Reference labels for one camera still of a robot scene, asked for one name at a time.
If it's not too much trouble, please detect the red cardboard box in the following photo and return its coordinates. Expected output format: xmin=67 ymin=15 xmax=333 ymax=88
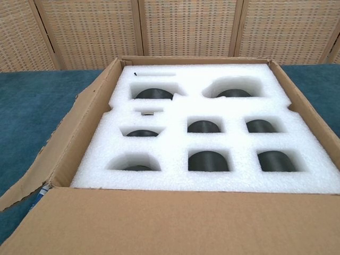
xmin=0 ymin=55 xmax=340 ymax=255

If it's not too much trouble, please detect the white foam insert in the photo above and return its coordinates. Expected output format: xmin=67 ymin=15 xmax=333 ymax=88
xmin=70 ymin=63 xmax=340 ymax=194

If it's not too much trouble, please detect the black cylinder part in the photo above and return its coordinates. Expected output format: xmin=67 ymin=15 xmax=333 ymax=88
xmin=257 ymin=151 xmax=297 ymax=172
xmin=188 ymin=151 xmax=229 ymax=172
xmin=134 ymin=88 xmax=174 ymax=101
xmin=188 ymin=121 xmax=221 ymax=133
xmin=126 ymin=129 xmax=159 ymax=138
xmin=216 ymin=89 xmax=252 ymax=98

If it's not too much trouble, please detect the woven wooden folding screen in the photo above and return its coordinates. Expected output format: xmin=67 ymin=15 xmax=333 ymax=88
xmin=0 ymin=0 xmax=340 ymax=72

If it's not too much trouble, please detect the blue felt table cover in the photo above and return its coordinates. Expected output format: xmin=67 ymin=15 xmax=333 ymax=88
xmin=0 ymin=63 xmax=340 ymax=240

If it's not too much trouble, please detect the blue white toothpaste tube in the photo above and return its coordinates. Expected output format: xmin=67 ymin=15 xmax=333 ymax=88
xmin=30 ymin=185 xmax=52 ymax=210

